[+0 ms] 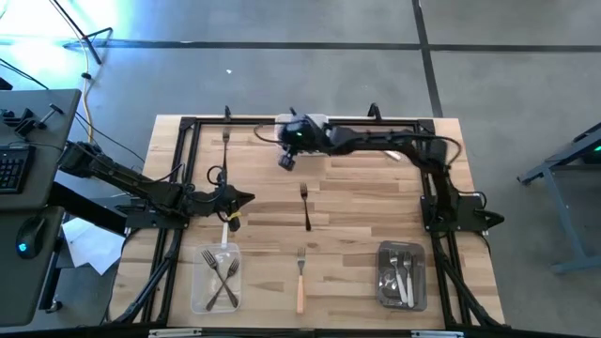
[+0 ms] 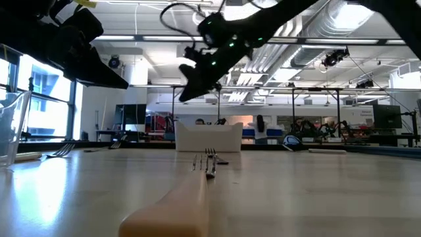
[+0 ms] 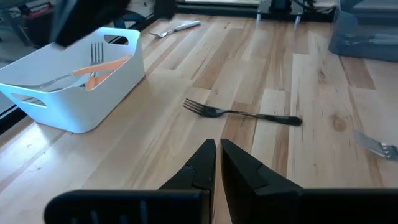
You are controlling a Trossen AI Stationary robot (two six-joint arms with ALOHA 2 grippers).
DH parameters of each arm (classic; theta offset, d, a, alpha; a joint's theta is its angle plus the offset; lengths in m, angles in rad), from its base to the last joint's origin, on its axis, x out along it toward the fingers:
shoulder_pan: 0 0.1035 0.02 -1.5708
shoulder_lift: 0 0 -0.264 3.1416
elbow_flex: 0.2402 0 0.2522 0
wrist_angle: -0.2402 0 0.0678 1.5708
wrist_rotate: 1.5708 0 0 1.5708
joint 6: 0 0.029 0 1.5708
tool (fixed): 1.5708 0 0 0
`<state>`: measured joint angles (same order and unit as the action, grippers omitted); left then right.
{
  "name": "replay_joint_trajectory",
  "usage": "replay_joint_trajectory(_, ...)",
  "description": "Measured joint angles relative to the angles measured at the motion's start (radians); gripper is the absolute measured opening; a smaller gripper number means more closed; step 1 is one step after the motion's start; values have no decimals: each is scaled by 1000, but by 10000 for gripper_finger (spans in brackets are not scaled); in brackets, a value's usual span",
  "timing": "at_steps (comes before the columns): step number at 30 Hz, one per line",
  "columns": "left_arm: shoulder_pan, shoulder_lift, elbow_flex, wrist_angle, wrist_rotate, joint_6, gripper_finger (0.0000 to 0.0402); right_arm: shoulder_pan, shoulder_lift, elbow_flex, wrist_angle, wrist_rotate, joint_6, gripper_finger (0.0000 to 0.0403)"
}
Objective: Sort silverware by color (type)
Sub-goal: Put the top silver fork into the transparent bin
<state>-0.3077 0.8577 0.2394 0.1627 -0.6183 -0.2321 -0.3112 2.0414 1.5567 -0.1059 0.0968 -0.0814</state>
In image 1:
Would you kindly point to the silver metal bracket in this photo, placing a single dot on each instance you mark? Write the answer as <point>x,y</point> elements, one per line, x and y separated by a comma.
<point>174,333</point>
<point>436,334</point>

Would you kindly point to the black metal table frame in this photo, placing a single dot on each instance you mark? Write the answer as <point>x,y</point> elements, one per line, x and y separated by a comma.
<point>244,121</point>

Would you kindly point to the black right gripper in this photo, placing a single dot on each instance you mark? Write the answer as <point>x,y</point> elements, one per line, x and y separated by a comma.
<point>307,136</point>

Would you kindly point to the dark grey translucent bin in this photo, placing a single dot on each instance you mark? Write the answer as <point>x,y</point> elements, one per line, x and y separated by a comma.
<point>386,281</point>

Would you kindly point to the dark grey desk surface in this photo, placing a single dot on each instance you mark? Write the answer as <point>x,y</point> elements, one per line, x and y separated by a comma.
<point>19,291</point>

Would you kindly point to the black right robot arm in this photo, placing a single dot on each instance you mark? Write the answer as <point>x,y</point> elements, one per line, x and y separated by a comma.
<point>441,188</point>

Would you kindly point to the white plastic bin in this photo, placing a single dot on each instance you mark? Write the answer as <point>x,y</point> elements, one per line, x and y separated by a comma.
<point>318,117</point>

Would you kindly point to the white paper sheet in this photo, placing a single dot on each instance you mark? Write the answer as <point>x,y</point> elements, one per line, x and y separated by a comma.
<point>94,249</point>

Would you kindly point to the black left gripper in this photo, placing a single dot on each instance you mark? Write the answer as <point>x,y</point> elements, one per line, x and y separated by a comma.
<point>211,203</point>

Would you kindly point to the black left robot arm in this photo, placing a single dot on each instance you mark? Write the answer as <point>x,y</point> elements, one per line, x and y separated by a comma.
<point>141,188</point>

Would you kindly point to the black desk support beam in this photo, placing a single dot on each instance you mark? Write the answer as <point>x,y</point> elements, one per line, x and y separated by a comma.
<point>84,209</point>

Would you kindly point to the grey desk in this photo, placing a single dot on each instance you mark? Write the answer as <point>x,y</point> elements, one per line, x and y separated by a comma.
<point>51,131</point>

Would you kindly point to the black computer mouse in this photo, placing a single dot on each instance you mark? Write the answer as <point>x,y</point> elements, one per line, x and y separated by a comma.
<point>30,235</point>

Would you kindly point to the clear plastic bin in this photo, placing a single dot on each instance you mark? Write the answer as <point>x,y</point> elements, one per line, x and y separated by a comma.
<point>199,281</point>

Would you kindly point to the black desk clamp mount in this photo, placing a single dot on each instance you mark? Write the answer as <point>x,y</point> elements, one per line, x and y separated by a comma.
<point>23,124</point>

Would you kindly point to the dark table clamp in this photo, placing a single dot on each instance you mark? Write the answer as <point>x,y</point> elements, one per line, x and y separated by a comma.
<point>374,112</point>
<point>227,113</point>

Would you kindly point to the blue grey metal table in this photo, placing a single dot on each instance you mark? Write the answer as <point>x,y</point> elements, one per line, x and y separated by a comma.
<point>582,264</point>

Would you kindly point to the black keyboard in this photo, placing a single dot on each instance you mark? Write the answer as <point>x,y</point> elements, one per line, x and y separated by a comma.
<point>14,169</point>

